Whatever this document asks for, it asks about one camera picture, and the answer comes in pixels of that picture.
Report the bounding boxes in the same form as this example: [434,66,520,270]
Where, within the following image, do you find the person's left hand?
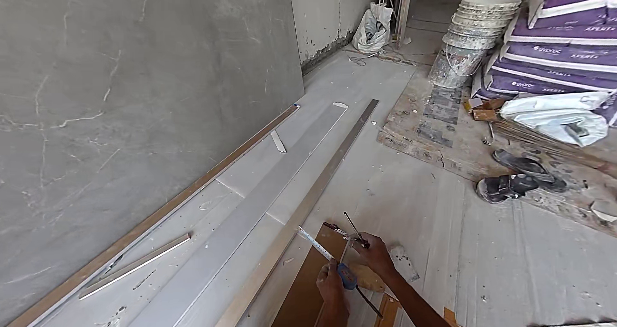
[316,259,349,309]

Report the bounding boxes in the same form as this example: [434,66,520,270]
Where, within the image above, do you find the person's right hand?
[349,232,395,279]

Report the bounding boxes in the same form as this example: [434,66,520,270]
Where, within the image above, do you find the blue tape measure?
[297,226,383,319]

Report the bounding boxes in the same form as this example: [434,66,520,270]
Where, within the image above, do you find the thin black marking tool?
[343,212,370,250]

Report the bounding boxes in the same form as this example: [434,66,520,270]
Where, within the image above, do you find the person's right forearm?
[383,268,452,327]

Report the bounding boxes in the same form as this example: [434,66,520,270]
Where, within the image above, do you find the person's left forearm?
[320,302,350,327]

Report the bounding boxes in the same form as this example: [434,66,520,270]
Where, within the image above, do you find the brown board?
[271,222,352,327]

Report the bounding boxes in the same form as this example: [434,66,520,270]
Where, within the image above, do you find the tan rounded piece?
[348,263,387,293]

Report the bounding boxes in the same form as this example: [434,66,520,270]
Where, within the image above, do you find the speckled white stone fragment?
[389,243,420,283]

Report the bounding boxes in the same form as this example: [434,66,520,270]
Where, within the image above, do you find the long metal straightedge bar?
[214,99,380,327]

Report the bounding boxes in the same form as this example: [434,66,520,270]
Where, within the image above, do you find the orange-brown wooden piece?
[374,293,403,327]

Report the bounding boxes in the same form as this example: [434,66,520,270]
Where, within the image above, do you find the long flat grey panel strip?
[127,102,348,327]

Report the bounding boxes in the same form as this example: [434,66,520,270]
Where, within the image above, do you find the stained brown cardboard sheet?
[376,65,617,238]

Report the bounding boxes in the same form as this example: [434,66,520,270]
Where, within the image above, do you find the long brown wooden strip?
[6,104,300,327]

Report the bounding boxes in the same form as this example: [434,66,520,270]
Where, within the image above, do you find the black sandal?
[492,149,568,193]
[476,174,541,204]

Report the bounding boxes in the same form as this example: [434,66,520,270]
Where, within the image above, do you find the short wooden stick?
[78,233,192,301]

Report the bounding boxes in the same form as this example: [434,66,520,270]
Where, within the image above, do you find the stick broom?
[493,118,615,171]

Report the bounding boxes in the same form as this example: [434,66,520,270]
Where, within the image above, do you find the white woven sack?
[352,2,394,54]

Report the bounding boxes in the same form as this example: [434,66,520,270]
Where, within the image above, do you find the stack of stained white buckets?
[427,0,522,89]

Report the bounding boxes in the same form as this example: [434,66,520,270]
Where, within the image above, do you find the upright wooden poles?
[379,0,414,49]

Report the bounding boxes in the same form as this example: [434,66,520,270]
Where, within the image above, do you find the crumpled white plastic bag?
[500,91,610,148]

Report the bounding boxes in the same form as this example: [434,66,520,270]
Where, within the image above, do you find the large grey marble slab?
[0,0,305,327]

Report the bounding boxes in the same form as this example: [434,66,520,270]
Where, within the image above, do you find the white tile fragment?
[590,199,617,223]

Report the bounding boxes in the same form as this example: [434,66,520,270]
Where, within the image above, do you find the pile of purple bags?
[471,0,617,127]

